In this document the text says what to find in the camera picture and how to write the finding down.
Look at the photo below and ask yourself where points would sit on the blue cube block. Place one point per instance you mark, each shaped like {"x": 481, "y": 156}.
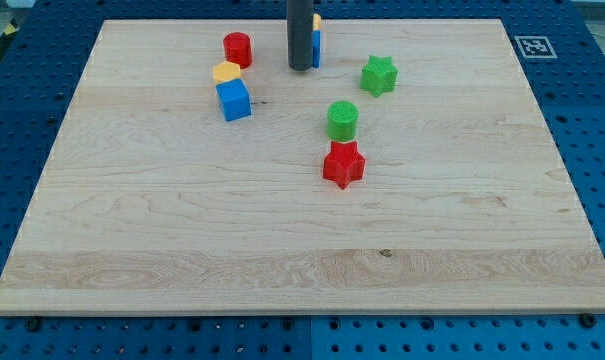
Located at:
{"x": 234, "y": 99}

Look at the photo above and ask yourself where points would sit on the yellow hexagon block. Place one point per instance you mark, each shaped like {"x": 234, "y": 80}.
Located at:
{"x": 226, "y": 71}

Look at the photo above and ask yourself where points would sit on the red star block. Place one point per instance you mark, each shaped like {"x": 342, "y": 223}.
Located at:
{"x": 343, "y": 164}

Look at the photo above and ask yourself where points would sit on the green cylinder block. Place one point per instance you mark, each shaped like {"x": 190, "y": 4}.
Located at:
{"x": 342, "y": 119}

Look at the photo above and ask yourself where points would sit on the light wooden board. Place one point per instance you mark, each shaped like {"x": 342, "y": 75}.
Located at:
{"x": 152, "y": 204}

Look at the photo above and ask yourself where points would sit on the green star block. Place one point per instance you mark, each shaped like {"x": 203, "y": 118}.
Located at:
{"x": 379, "y": 75}

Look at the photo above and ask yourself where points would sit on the blue block behind rod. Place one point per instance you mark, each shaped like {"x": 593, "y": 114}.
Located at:
{"x": 316, "y": 48}

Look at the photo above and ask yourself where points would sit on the red cylinder block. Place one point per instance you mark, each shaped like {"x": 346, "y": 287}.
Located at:
{"x": 237, "y": 49}

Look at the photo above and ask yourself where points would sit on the yellow block behind rod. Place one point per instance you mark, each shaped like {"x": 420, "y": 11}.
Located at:
{"x": 316, "y": 22}

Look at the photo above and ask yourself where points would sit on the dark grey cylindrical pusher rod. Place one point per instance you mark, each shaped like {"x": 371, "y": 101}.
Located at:
{"x": 299, "y": 20}

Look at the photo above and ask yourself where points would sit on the white fiducial marker tag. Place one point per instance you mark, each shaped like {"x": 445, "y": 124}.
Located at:
{"x": 535, "y": 47}

